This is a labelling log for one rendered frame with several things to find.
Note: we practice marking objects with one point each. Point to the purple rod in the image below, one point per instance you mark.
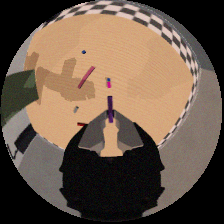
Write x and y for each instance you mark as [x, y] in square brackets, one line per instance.
[110, 108]

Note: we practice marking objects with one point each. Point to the pink rod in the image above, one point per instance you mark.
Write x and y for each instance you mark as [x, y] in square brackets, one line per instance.
[86, 76]

